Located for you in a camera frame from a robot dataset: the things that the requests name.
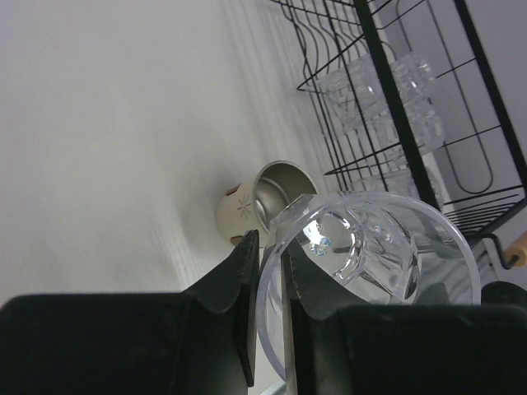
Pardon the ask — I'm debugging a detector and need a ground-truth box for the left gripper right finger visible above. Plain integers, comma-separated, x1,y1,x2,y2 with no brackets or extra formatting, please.
282,243,526,394

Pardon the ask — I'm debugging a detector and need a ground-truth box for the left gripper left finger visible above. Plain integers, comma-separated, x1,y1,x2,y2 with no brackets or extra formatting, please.
1,230,259,394

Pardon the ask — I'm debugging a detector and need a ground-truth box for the steel cup cork base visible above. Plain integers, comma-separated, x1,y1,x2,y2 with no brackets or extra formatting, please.
216,160,318,247

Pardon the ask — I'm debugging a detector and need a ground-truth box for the black wire dish rack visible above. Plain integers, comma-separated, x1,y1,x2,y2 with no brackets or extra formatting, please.
278,1,526,270

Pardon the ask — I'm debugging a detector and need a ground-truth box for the clear plastic cup bottom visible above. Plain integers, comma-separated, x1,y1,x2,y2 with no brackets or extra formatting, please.
256,192,482,379

